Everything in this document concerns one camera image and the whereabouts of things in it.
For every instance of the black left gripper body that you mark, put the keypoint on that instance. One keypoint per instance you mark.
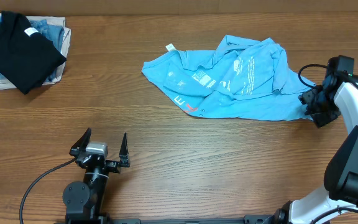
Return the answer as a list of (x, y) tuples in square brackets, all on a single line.
[(113, 166)]

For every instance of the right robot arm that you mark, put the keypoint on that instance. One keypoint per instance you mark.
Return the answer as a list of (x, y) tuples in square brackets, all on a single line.
[(336, 96)]

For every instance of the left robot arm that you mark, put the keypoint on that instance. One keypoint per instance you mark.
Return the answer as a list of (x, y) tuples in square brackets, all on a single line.
[(84, 199)]

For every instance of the light blue t-shirt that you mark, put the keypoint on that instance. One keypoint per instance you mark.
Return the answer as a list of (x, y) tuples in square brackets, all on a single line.
[(242, 78)]

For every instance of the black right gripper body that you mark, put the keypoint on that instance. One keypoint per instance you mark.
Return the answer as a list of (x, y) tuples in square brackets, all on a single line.
[(321, 104)]

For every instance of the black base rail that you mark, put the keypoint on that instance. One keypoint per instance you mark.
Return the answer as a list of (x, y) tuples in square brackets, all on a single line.
[(248, 219)]

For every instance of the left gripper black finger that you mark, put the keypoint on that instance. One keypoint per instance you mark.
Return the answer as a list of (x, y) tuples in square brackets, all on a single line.
[(124, 153), (80, 145)]

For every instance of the folded white cloth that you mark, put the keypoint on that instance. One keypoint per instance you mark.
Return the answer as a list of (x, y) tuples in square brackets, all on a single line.
[(58, 21)]

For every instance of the folded black shirt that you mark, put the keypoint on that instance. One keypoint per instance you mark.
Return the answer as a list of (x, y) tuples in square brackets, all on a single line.
[(27, 58)]

